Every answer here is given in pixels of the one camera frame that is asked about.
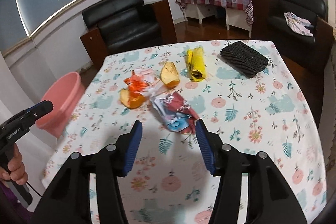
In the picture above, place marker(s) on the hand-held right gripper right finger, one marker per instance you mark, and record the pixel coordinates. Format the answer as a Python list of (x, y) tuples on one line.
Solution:
[(204, 148)]

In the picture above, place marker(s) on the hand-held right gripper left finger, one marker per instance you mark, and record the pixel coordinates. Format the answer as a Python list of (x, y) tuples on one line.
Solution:
[(132, 148)]

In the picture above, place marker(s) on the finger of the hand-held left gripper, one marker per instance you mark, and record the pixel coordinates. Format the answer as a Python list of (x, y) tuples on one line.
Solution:
[(46, 108), (34, 107)]

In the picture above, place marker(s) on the pink plastic bucket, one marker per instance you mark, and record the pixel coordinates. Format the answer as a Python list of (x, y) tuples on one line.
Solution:
[(60, 98)]

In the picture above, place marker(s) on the colourful foil snack wrapper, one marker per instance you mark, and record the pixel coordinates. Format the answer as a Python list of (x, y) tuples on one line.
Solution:
[(173, 113)]

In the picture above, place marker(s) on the orange peel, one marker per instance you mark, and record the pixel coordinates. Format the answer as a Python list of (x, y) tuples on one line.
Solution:
[(131, 100), (169, 74)]

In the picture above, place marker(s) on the orange plastic wrapper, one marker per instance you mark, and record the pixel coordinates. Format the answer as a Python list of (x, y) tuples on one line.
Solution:
[(136, 85)]

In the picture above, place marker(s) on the yellow plastic bag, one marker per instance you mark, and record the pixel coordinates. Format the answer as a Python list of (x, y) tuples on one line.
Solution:
[(197, 64)]

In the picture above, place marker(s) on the black foam net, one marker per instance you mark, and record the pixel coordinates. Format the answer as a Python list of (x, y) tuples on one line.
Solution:
[(244, 58)]

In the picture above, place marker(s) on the person's left hand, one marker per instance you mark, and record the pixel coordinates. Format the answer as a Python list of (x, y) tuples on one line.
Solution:
[(14, 169)]

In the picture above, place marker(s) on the floral tablecloth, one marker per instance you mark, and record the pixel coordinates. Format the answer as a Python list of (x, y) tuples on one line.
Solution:
[(249, 108)]

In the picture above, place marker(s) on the purple clothing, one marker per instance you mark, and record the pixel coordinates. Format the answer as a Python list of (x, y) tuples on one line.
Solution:
[(10, 208)]

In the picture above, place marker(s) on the white cabinet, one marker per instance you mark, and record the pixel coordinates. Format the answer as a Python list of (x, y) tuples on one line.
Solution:
[(200, 12), (237, 20)]

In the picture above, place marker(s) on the white printed cloth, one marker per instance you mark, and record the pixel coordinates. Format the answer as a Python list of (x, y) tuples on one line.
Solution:
[(298, 24)]

